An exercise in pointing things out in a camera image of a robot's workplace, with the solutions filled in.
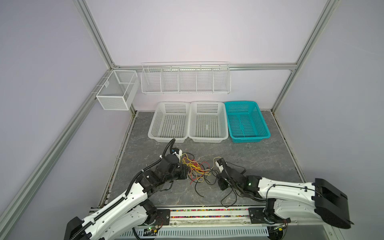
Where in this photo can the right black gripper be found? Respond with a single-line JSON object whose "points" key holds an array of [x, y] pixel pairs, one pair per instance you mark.
{"points": [[220, 180]]}

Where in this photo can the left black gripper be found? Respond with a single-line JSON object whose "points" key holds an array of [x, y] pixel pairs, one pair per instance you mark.
{"points": [[184, 170]]}

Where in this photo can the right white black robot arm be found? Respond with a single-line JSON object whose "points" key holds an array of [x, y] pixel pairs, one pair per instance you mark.
{"points": [[285, 200]]}

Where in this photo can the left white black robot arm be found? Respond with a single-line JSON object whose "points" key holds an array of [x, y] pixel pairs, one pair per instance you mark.
{"points": [[133, 207]]}

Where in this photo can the left white plastic basket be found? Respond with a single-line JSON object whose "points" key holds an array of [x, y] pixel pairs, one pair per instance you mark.
{"points": [[170, 121]]}

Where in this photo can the white plastic basket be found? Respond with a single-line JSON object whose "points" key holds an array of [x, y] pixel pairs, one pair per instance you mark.
{"points": [[208, 122], [170, 121]]}

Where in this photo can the middle white plastic basket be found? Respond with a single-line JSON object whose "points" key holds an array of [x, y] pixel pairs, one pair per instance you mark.
{"points": [[208, 122]]}

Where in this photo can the teal plastic basket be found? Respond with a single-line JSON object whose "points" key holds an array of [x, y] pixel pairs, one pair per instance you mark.
{"points": [[246, 122]]}

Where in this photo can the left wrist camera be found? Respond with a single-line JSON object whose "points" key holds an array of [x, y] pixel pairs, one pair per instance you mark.
{"points": [[177, 152]]}

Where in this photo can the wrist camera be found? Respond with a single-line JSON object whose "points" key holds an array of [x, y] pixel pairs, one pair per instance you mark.
{"points": [[177, 152], [222, 165]]}

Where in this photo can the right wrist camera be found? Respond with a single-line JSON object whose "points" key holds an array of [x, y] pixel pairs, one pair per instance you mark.
{"points": [[222, 165]]}

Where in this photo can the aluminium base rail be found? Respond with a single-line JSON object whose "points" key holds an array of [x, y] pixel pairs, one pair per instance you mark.
{"points": [[189, 221]]}

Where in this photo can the white vented cable duct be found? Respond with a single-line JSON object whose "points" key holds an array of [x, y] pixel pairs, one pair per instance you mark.
{"points": [[180, 232]]}

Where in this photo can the white wire wall shelf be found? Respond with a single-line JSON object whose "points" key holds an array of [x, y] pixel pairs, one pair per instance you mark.
{"points": [[186, 78]]}

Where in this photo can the white mesh wall box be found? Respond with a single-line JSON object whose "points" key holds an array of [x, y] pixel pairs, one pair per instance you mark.
{"points": [[118, 90]]}

